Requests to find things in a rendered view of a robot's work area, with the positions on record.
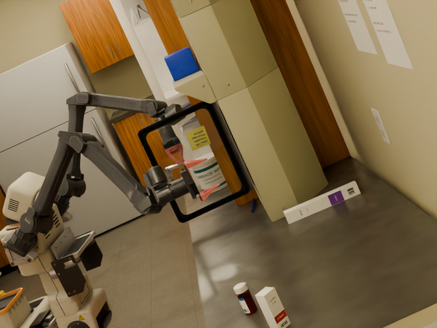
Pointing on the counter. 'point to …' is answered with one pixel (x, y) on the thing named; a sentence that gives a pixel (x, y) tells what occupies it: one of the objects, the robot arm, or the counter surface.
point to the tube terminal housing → (255, 103)
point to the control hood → (196, 86)
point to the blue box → (181, 63)
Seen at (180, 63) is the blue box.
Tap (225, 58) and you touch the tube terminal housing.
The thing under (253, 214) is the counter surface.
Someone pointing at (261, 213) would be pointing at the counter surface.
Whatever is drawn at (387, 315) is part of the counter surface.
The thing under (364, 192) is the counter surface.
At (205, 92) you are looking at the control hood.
